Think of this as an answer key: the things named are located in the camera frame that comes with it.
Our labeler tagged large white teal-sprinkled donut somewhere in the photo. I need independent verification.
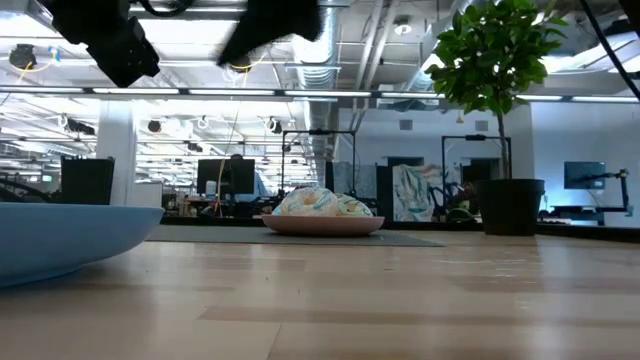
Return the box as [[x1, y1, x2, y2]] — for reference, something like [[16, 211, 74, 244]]
[[279, 185, 342, 217]]

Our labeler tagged colourful painted cloth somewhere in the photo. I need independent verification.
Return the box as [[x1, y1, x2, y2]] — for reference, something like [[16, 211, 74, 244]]
[[392, 163, 464, 223]]

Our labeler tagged pink round plate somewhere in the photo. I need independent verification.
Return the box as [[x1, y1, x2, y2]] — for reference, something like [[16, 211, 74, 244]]
[[261, 214, 387, 238]]

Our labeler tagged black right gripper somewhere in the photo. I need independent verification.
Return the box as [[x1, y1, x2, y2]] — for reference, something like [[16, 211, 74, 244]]
[[216, 0, 322, 69]]

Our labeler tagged black computer monitor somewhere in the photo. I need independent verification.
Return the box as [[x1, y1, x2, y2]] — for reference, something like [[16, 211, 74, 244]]
[[196, 158, 256, 196]]

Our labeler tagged blue round plate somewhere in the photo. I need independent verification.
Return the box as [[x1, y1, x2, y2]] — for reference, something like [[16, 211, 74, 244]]
[[0, 202, 165, 289]]

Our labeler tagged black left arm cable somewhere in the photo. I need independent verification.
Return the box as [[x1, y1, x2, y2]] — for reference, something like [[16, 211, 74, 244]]
[[130, 0, 197, 19]]

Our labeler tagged black aluminium table frame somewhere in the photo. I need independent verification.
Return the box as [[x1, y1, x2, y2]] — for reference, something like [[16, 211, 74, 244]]
[[159, 214, 640, 245]]

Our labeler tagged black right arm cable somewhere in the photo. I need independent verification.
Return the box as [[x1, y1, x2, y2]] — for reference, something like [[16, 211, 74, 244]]
[[578, 0, 640, 102]]

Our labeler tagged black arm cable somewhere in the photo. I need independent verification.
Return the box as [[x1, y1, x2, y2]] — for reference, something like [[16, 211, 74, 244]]
[[130, 0, 197, 19], [578, 0, 640, 102]]

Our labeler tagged black background rig frame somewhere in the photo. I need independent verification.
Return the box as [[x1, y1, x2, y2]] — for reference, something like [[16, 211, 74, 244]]
[[281, 129, 357, 201], [441, 133, 513, 221]]

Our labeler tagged wall mounted screen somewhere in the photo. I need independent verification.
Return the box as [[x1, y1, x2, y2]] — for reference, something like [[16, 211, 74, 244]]
[[563, 160, 607, 191]]

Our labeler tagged dark grey ribbed mat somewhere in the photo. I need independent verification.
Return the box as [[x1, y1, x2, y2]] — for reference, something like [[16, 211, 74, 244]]
[[144, 224, 446, 249]]

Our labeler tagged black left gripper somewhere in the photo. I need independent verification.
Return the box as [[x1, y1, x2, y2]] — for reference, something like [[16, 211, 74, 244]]
[[85, 17, 162, 89]]

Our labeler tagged green potted plant black pot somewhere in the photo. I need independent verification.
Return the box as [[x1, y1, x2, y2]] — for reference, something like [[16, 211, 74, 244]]
[[424, 0, 571, 237]]

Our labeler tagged black rectangular panel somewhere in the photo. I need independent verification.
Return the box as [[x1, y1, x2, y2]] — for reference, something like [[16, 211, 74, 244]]
[[59, 156, 116, 206]]

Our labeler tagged silver ventilation duct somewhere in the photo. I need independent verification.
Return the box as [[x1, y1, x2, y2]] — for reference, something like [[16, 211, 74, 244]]
[[285, 0, 342, 151]]

